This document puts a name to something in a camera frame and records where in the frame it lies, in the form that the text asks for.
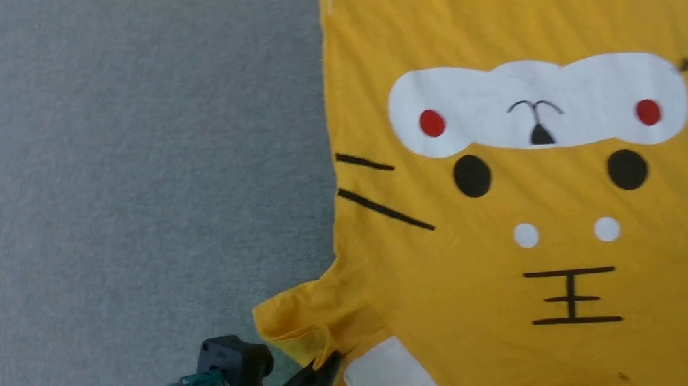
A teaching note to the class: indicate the grey fabric sofa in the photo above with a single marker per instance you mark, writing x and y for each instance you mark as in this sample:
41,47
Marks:
109,189

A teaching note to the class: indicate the yellow cat face T-shirt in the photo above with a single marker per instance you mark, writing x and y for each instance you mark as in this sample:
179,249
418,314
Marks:
545,327

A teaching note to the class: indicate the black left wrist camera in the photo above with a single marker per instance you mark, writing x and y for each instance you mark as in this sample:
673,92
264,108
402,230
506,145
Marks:
233,366

